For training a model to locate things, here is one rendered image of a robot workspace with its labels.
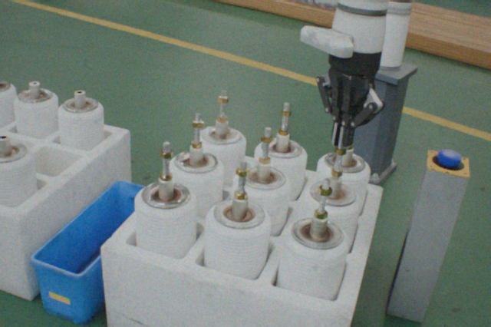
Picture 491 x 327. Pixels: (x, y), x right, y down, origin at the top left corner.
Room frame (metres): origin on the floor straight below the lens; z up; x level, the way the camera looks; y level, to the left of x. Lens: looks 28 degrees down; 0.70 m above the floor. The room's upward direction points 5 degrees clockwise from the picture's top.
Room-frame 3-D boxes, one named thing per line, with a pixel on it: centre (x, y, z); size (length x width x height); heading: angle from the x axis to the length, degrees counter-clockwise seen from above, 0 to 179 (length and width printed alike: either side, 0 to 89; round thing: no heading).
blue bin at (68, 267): (0.81, 0.25, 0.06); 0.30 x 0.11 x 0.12; 162
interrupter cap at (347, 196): (0.76, -0.15, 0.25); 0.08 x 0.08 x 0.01
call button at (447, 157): (0.78, -0.33, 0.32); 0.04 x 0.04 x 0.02
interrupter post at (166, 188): (0.71, 0.11, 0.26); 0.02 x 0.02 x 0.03
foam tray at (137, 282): (0.79, -0.04, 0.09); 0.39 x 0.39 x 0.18; 73
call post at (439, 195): (0.78, -0.33, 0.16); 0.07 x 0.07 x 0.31; 73
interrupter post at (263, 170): (0.79, -0.04, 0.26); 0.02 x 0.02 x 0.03
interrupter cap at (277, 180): (0.79, -0.04, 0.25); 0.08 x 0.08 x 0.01
